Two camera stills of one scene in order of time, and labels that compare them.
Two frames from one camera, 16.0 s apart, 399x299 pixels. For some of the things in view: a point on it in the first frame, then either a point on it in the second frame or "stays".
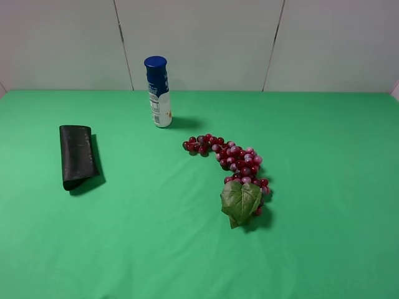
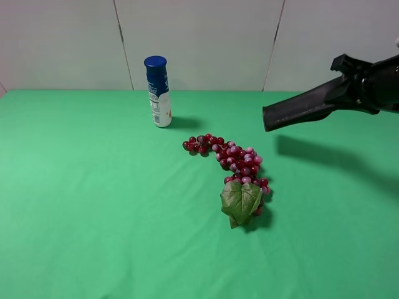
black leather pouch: [78, 156] to [308, 105]
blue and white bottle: [159, 90] stays
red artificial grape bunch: [244, 192] stays
